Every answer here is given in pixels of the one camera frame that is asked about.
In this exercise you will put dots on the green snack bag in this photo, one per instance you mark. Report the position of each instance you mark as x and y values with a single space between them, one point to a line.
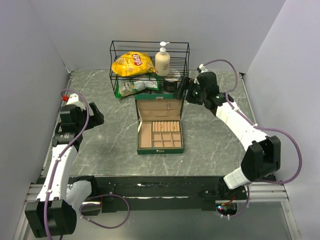
126 88

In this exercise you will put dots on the dark tin can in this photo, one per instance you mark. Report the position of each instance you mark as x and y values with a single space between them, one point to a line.
170 85

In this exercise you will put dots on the cream lotion pump bottle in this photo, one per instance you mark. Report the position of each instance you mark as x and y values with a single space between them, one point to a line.
162 60

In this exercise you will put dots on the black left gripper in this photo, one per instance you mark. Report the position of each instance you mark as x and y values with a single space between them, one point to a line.
96 119

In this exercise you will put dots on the black wire rack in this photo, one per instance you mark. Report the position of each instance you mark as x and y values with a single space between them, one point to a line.
179 59

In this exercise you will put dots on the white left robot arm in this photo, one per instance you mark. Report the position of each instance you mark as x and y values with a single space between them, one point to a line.
56 208

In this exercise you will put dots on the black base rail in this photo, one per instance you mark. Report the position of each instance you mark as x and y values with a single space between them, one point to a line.
142 193

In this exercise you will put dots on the green jewelry tray insert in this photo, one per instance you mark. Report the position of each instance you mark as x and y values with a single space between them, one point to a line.
159 135

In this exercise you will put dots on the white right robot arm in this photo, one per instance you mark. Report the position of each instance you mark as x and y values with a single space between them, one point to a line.
262 152

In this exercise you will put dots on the yellow chips bag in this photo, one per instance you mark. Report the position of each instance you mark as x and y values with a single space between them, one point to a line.
133 63

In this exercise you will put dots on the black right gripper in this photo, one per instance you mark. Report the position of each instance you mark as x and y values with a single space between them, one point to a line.
185 85

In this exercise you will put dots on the green jewelry box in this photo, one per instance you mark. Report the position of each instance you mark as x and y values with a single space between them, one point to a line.
158 107

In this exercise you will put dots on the white bowl in rack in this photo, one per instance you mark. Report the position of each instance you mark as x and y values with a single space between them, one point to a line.
173 75

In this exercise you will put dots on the small green snack packet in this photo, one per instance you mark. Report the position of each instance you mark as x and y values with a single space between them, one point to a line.
151 82

